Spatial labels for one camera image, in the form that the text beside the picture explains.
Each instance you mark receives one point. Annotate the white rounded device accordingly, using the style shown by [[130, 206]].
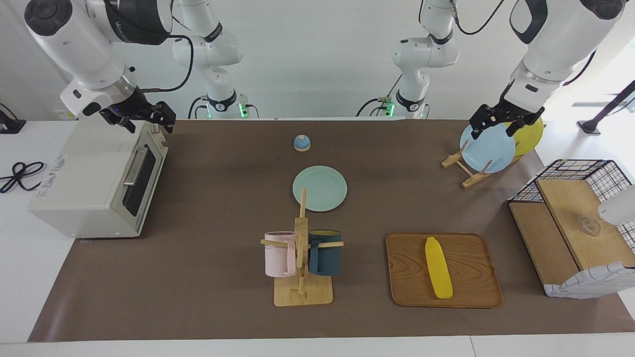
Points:
[[620, 206]]

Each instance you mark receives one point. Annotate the black desk device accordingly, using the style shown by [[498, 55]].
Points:
[[10, 125]]

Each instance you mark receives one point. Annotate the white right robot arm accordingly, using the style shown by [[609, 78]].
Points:
[[79, 49]]

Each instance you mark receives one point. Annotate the black stand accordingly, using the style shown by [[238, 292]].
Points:
[[607, 111]]

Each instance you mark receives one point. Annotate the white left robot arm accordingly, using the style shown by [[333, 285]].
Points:
[[555, 44]]

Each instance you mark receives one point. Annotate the wooden mug tree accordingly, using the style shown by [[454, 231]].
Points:
[[302, 292]]

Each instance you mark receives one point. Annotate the yellow plate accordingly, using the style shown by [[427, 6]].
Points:
[[528, 139]]

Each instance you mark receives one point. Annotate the wooden plate rack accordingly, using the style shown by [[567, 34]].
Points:
[[471, 179]]

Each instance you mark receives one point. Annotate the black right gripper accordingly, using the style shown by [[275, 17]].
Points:
[[136, 108]]

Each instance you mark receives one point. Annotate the white box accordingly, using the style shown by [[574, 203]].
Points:
[[67, 115]]

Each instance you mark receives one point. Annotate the wooden serving tray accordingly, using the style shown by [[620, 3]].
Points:
[[471, 270]]

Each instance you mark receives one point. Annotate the glass oven door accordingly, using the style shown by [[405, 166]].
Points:
[[149, 183]]

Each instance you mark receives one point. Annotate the silver oven knob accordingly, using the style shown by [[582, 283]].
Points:
[[153, 129], [161, 142]]

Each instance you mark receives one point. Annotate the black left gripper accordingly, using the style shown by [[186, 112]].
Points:
[[506, 113]]

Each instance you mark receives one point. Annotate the white checked cloth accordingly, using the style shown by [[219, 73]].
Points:
[[590, 282]]

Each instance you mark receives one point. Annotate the brown table mat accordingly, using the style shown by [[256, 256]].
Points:
[[223, 277]]

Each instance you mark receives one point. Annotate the pink mug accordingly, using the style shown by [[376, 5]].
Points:
[[278, 255]]

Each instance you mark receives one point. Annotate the light blue plate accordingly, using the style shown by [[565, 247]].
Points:
[[488, 151]]

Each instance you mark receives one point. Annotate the blue call bell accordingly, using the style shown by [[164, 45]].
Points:
[[302, 143]]

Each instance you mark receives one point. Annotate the yellow corn cob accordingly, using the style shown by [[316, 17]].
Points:
[[439, 267]]

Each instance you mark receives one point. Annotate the green lit base connector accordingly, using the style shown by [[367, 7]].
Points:
[[243, 110], [388, 106]]

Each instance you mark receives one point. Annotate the dark blue mug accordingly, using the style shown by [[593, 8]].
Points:
[[325, 258]]

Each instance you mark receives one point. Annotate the small clear glass dish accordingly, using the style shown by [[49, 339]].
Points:
[[590, 226]]

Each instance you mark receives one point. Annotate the beige toaster oven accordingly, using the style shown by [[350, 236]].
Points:
[[79, 173]]

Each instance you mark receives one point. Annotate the pale green plate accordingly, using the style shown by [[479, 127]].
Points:
[[322, 186]]

